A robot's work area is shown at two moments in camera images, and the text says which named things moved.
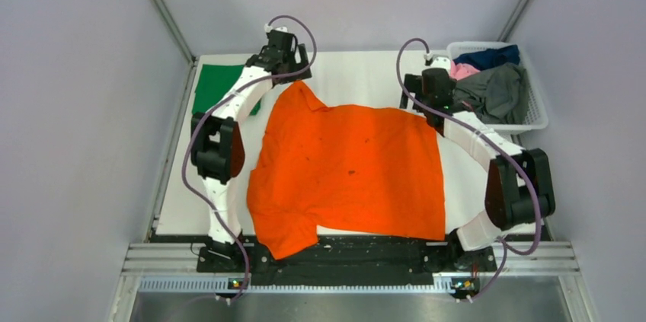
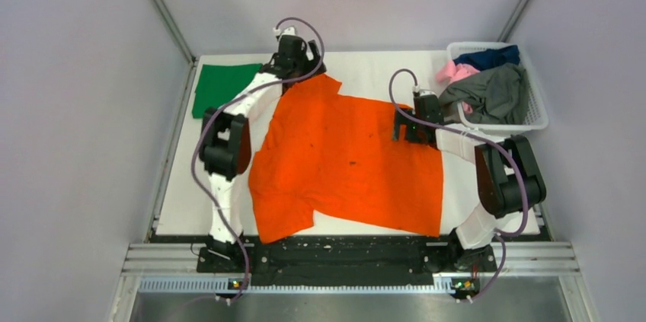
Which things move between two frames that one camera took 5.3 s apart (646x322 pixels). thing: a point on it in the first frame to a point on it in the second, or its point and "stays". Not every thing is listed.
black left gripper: x=301 y=55 to x=311 y=64
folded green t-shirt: x=214 y=81 stays
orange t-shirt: x=351 y=168 stays
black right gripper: x=414 y=84 to x=401 y=119
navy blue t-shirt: x=490 y=57 stays
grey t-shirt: x=497 y=96 stays
